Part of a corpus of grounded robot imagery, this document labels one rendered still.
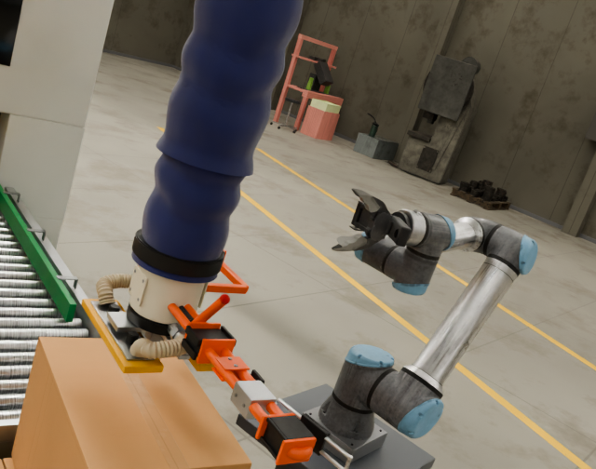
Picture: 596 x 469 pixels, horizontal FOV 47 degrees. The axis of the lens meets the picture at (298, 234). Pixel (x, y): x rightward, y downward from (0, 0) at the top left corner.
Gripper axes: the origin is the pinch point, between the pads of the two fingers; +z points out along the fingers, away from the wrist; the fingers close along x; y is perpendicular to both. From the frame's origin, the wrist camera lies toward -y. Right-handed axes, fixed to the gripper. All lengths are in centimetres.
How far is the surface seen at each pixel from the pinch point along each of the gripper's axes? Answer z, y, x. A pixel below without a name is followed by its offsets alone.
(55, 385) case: 44, 33, -64
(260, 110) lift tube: 19.3, 17.3, 17.8
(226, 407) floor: -94, 150, -158
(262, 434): 26, -29, -35
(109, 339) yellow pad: 38, 23, -45
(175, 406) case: 16, 21, -63
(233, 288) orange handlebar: 2.9, 31.1, -33.0
